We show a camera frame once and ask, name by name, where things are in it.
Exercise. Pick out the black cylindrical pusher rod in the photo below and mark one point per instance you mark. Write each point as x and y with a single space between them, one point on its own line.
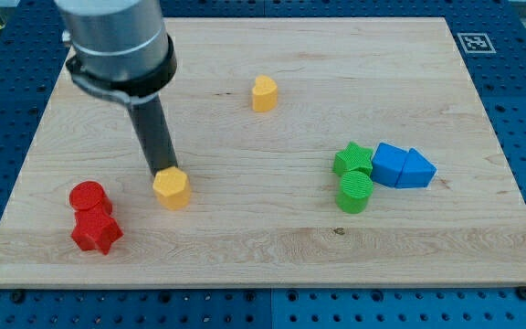
148 120

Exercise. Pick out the black clamp ring mount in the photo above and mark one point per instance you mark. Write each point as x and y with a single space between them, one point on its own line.
120 65

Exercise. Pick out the yellow hexagon block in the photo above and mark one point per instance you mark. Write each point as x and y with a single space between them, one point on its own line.
172 188

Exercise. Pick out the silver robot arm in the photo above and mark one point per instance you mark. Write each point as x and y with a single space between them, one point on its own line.
82 16

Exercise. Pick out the red star block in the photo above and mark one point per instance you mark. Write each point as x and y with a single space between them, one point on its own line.
95 229

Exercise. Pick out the green star block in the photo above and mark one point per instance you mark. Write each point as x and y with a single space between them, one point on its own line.
353 158

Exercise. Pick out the red cylinder block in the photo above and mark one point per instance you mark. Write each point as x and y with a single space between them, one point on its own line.
89 194

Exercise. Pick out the yellow heart block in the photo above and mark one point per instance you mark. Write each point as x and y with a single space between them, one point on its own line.
264 94

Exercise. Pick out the wooden board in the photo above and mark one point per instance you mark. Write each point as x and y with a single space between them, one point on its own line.
262 211

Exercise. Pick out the green cylinder block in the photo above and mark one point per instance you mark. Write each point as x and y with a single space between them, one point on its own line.
355 190

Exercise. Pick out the blue cube block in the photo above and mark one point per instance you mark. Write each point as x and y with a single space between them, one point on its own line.
388 163

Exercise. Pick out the blue triangle block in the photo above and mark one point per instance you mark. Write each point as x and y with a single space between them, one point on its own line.
417 171

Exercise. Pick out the white fiducial marker tag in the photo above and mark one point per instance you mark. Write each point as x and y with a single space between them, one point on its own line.
476 43

